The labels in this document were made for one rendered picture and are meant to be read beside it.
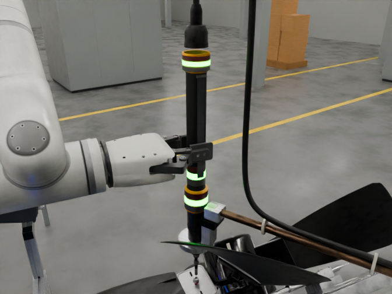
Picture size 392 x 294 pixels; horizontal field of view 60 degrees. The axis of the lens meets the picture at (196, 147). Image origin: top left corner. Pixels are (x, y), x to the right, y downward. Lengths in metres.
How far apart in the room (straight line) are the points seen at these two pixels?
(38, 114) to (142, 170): 0.16
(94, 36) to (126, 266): 4.98
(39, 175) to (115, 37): 6.52
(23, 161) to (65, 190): 0.10
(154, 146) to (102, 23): 6.33
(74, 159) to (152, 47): 6.84
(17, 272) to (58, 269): 0.27
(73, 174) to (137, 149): 0.10
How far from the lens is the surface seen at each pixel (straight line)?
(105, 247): 2.74
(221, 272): 0.75
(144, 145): 0.54
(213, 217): 0.61
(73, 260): 2.70
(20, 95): 0.48
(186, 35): 0.52
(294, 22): 8.71
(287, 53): 8.82
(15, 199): 0.51
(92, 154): 0.51
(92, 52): 6.80
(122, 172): 0.51
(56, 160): 0.45
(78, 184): 0.51
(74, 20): 6.66
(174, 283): 0.77
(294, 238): 0.58
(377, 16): 14.14
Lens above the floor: 1.75
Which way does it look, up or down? 25 degrees down
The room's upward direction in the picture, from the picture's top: straight up
